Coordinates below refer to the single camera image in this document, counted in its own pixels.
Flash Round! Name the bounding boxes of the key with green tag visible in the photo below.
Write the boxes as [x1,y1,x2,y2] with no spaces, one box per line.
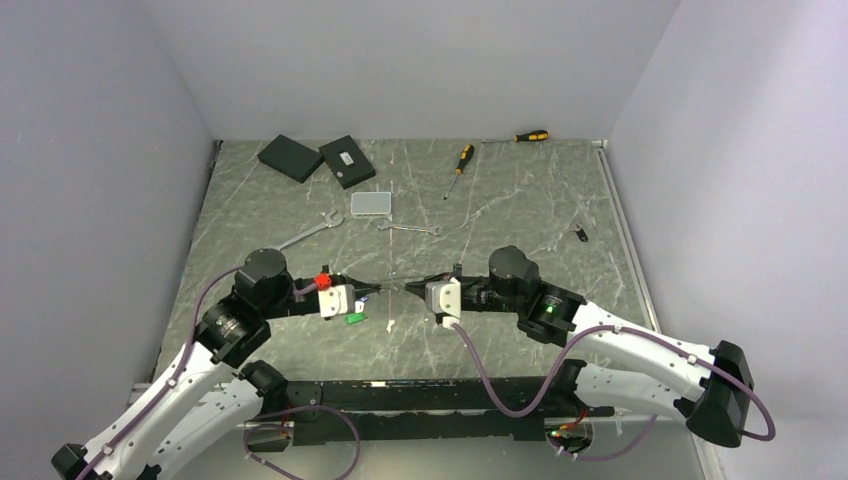
[344,312,367,325]

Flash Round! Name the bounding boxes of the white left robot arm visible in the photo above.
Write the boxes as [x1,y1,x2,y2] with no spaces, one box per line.
[51,248,381,479]

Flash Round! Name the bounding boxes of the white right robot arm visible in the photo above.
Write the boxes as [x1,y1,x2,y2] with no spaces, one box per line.
[405,245,776,448]

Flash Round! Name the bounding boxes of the small silver wrench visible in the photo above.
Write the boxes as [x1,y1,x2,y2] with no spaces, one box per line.
[376,219,444,236]

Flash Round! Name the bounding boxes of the large silver wrench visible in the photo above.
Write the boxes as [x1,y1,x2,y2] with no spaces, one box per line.
[276,210,344,250]

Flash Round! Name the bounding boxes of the black box with label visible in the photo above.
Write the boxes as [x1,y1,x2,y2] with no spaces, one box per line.
[319,135,376,190]

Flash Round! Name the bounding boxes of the black flat box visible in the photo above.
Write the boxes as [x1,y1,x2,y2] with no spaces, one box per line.
[257,135,324,184]

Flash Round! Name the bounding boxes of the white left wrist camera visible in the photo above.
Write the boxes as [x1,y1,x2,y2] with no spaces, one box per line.
[318,284,356,319]

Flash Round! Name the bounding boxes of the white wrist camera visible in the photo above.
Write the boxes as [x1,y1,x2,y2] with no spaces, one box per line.
[318,284,356,319]
[424,278,462,329]

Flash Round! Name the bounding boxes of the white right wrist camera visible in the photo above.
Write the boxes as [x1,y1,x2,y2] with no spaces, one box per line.
[424,278,462,329]

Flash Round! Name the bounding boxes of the white network switch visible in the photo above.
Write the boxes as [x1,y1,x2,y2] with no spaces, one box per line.
[350,191,392,217]

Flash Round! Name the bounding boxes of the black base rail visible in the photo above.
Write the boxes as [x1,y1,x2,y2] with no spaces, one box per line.
[260,379,614,446]

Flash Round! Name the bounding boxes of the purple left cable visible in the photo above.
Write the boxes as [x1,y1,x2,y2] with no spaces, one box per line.
[242,398,364,480]

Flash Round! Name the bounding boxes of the orange black screwdriver at wall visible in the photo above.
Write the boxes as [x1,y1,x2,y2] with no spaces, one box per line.
[482,130,549,144]

